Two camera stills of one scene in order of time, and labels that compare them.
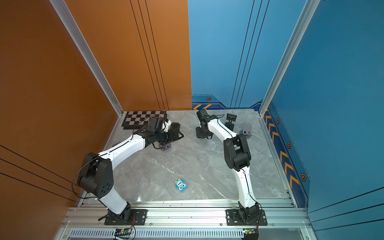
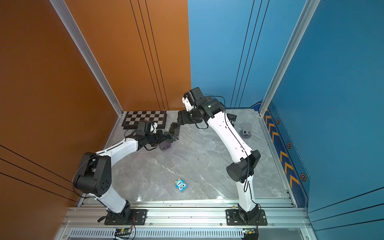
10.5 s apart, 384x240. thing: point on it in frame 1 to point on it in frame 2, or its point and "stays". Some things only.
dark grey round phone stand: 203,131 to 181,117
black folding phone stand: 229,125 stays
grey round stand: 247,130 stays
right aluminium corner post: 309,9 stays
